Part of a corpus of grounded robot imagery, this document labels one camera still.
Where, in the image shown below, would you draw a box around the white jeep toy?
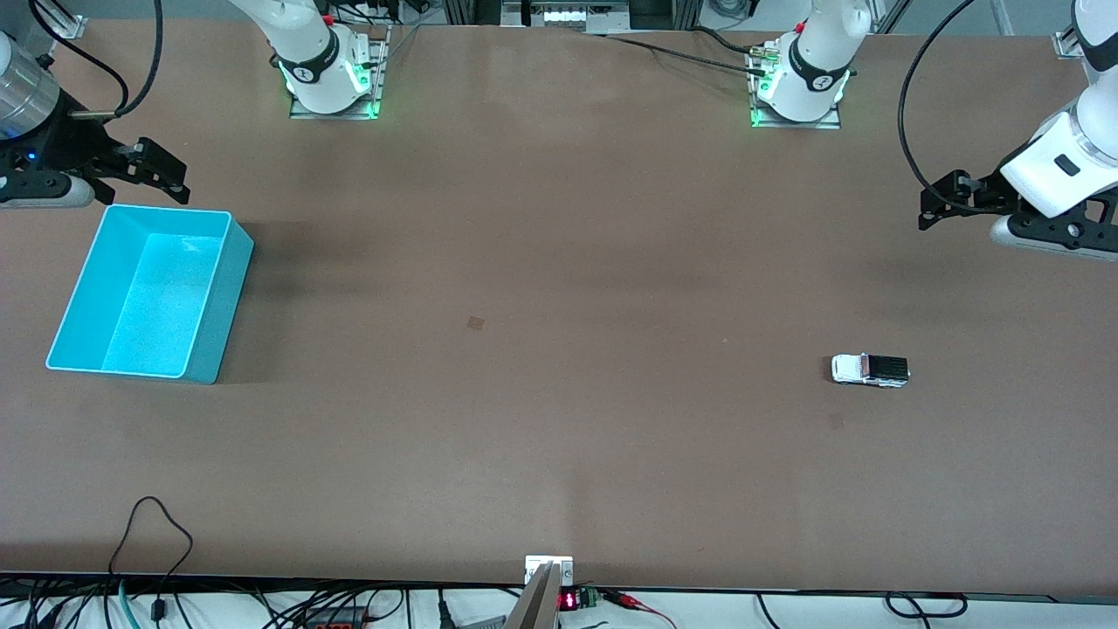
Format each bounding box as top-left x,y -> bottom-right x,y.
830,353 -> 912,389

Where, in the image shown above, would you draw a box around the teal plastic bin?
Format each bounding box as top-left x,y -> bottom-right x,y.
45,204 -> 255,385

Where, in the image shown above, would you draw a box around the silver lit device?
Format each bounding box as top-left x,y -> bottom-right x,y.
501,0 -> 631,34

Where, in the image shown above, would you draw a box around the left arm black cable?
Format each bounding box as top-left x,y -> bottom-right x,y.
899,0 -> 979,212

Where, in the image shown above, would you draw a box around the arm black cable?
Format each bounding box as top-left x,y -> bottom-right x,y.
899,0 -> 979,212
26,0 -> 165,120

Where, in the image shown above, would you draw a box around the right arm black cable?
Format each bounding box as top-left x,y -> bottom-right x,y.
26,0 -> 165,120

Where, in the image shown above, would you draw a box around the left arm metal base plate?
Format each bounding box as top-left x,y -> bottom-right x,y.
748,44 -> 843,131

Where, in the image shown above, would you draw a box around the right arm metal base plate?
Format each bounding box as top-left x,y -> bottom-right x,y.
289,24 -> 390,121

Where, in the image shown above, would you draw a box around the short black table cable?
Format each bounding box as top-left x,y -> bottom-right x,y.
688,26 -> 765,56

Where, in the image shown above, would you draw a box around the long black table cable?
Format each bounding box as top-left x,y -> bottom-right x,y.
603,35 -> 769,76

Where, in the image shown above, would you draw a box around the thin looped black cable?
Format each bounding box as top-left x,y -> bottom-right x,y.
108,496 -> 195,623

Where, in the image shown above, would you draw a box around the coiled black cable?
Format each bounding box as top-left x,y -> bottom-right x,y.
884,591 -> 970,620

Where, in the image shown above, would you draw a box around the red clip wire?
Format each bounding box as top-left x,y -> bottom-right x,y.
601,590 -> 679,629

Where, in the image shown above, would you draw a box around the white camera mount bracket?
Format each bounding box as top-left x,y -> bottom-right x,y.
524,555 -> 575,586

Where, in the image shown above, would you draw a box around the grey camera mount bar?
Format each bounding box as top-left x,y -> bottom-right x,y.
504,562 -> 561,629

